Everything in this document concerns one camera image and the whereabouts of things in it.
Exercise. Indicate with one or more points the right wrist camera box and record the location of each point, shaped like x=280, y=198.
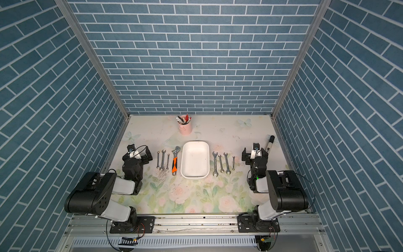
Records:
x=256, y=151

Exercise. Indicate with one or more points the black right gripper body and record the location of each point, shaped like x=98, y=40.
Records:
x=250, y=161

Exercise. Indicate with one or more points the white plastic storage box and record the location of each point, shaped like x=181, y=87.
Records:
x=195, y=160

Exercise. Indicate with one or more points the small silver combination wrench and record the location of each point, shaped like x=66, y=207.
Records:
x=167, y=164

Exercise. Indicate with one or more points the orange black adjustable wrench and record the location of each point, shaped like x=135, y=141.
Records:
x=174, y=165

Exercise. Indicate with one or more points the silver ring spanner wrench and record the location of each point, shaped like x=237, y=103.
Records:
x=158, y=160

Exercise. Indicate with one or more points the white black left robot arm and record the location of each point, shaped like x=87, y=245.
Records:
x=92, y=195

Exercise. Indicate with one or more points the silver double open-end wrench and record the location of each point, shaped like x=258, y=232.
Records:
x=215, y=172

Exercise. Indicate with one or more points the pink pen cup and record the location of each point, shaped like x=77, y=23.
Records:
x=185, y=129

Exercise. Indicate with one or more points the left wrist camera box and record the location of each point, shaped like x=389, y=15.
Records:
x=133, y=152

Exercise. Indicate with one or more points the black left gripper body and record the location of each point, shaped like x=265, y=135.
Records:
x=139, y=163

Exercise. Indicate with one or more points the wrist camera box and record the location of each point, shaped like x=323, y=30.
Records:
x=256, y=151
x=133, y=152

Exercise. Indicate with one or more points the large silver combination wrench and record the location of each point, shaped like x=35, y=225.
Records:
x=162, y=167

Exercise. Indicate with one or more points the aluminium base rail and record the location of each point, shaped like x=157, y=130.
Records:
x=175, y=229

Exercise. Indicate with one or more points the beige black stapler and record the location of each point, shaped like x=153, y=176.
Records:
x=270, y=143

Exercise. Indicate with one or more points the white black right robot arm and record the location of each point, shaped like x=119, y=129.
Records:
x=286, y=193

